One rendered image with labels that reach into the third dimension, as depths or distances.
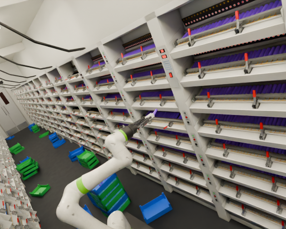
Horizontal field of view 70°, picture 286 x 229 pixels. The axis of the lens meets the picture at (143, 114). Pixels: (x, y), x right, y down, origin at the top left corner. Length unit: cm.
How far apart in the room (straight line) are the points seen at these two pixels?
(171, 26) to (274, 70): 64
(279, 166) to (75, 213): 119
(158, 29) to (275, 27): 61
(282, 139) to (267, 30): 55
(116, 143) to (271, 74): 91
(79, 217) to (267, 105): 121
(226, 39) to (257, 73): 21
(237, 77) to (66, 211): 119
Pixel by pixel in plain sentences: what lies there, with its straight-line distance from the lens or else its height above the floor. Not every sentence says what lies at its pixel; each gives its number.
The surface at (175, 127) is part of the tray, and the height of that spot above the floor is 93.
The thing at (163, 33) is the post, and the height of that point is 162.
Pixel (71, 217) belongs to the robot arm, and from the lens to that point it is 140.
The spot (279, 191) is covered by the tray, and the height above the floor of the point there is 56.
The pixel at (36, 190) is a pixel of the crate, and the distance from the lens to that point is 427.
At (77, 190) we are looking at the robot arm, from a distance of 149.
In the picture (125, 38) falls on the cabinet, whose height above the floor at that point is 169.
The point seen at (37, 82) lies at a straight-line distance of 521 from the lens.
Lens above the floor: 167
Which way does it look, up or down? 20 degrees down
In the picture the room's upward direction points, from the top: 24 degrees counter-clockwise
